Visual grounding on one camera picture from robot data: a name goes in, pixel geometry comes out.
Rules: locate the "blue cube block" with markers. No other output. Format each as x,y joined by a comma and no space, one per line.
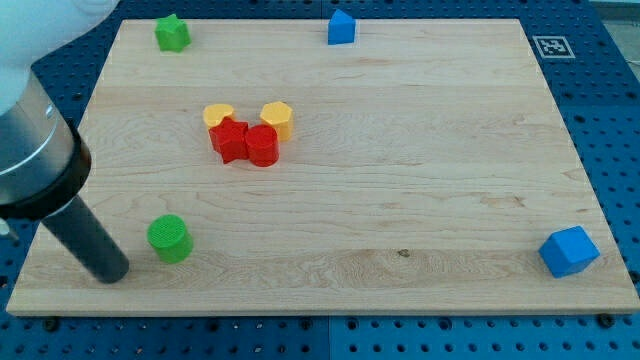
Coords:
568,251

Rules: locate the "green cylinder block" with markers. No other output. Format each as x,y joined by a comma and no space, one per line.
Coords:
170,238

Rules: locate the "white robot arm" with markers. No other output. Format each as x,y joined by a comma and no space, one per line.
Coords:
32,29

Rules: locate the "yellow heart block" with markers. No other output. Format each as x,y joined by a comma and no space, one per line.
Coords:
214,114

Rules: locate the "yellow hexagon block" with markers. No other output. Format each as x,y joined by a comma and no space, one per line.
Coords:
280,116

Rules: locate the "red cylinder block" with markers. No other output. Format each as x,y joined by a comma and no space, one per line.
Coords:
262,145

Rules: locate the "blue house-shaped block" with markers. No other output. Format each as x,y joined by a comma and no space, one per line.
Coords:
341,28

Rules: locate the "red star block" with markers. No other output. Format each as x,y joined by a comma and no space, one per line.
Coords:
228,139

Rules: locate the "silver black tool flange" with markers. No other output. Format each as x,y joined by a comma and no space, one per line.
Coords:
44,160

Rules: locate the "green star block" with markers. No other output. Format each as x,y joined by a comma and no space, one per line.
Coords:
172,33

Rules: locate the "black white fiducial marker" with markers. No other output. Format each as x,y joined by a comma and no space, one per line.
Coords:
553,47

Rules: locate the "wooden board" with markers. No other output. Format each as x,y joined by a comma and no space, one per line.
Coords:
427,166

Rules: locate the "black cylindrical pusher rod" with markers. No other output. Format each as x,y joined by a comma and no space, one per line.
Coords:
81,233

